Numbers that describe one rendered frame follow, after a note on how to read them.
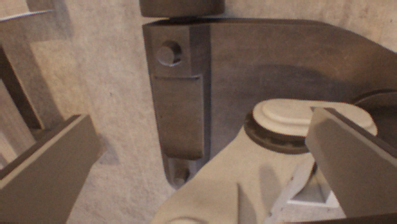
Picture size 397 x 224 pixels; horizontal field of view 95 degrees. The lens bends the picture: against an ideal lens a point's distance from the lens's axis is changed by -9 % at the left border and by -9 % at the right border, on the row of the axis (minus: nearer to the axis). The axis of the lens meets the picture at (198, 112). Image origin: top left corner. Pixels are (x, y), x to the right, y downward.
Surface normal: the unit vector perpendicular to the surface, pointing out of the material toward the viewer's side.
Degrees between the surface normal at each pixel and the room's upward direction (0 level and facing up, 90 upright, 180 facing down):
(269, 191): 90
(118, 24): 0
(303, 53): 0
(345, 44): 0
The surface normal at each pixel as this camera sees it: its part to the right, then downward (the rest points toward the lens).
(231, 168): -0.03, -0.87
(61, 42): -0.19, 0.50
